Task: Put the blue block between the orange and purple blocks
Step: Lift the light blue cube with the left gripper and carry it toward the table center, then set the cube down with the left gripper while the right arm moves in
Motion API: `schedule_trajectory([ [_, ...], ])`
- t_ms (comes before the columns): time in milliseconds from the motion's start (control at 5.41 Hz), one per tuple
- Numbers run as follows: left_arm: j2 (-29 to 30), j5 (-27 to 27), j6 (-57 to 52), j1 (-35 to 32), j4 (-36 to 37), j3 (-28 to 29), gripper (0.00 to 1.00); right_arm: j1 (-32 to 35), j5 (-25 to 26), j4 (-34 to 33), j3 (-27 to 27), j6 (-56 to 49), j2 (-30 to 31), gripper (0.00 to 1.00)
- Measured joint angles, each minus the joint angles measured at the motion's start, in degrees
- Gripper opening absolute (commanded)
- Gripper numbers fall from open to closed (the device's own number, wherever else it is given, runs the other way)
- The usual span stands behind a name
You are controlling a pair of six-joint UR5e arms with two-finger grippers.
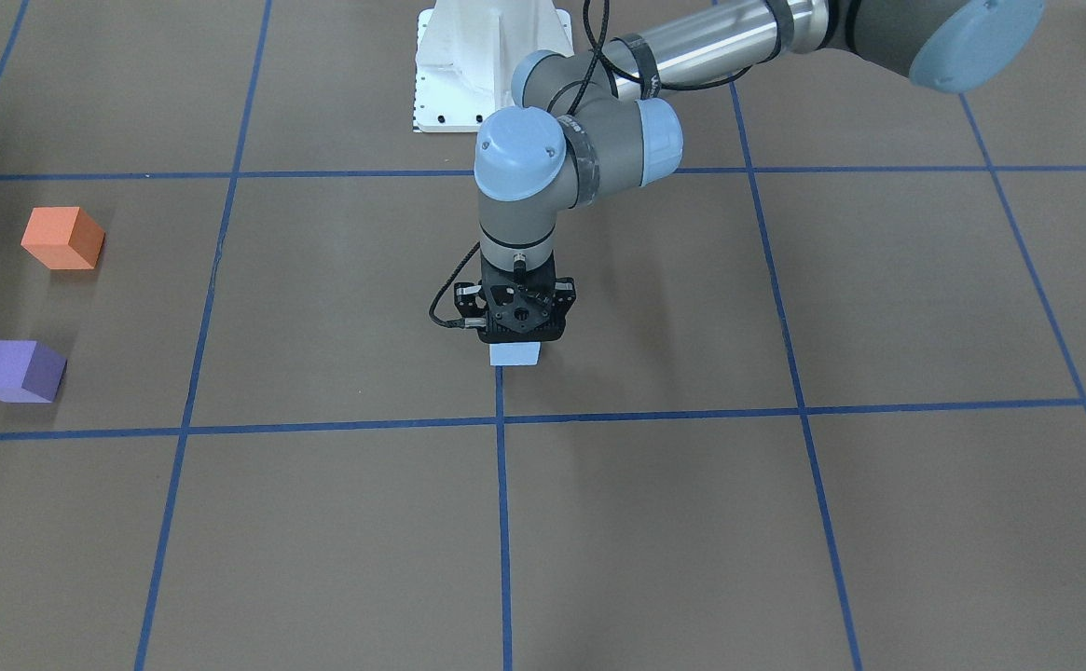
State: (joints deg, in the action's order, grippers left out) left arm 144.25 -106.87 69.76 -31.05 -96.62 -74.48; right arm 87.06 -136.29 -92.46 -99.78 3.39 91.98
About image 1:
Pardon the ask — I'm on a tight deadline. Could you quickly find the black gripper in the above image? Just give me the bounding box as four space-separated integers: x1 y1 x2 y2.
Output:
452 258 577 344

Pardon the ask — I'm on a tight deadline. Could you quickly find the light blue foam block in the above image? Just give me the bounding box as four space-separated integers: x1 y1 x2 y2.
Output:
488 341 542 368

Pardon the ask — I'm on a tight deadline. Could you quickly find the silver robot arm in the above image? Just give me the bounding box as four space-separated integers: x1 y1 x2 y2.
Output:
428 1 1045 345

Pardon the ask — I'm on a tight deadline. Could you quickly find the orange foam block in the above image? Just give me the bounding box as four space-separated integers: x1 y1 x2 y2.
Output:
20 207 106 270

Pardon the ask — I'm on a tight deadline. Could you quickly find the purple foam block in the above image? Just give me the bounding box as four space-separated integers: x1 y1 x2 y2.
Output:
0 340 68 404

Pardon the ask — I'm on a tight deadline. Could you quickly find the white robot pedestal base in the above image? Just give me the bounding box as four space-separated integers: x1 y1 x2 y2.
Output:
412 1 573 132

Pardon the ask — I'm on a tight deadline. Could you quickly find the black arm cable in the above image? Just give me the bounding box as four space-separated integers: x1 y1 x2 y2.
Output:
428 0 753 330

